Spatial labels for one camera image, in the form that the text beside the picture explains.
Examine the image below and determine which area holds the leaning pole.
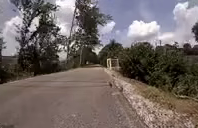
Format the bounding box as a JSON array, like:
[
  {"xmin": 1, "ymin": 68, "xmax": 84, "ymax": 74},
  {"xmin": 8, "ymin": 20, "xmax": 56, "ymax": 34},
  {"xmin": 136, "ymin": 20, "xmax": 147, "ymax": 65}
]
[{"xmin": 66, "ymin": 2, "xmax": 79, "ymax": 69}]

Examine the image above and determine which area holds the grey asphalt road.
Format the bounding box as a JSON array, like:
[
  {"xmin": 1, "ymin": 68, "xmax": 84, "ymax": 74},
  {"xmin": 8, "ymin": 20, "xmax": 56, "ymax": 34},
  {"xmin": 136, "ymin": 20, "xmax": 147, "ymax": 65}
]
[{"xmin": 0, "ymin": 65, "xmax": 148, "ymax": 128}]

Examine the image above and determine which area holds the pale gravel strip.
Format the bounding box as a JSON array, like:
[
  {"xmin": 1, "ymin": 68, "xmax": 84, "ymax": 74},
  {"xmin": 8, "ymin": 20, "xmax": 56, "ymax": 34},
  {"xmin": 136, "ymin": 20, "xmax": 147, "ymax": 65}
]
[{"xmin": 103, "ymin": 67, "xmax": 198, "ymax": 128}]

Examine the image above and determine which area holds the row of bushes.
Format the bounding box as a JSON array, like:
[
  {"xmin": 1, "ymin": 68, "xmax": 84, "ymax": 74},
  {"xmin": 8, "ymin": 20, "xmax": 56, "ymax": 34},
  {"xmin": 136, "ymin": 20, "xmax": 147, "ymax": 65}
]
[{"xmin": 98, "ymin": 39, "xmax": 198, "ymax": 101}]

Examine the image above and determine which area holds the row of trees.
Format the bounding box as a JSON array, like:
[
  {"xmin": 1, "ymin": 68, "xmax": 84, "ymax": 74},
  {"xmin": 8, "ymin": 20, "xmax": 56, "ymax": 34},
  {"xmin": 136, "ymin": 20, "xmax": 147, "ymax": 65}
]
[{"xmin": 0, "ymin": 0, "xmax": 113, "ymax": 86}]

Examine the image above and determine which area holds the dry grass verge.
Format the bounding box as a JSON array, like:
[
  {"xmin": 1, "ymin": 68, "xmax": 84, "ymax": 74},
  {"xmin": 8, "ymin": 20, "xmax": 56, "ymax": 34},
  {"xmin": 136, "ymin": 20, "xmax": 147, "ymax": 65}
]
[{"xmin": 130, "ymin": 78, "xmax": 198, "ymax": 128}]

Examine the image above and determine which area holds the white frame structure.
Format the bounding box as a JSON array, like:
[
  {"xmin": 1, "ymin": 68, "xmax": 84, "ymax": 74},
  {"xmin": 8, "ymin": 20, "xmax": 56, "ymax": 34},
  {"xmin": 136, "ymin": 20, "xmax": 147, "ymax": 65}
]
[{"xmin": 106, "ymin": 57, "xmax": 120, "ymax": 71}]

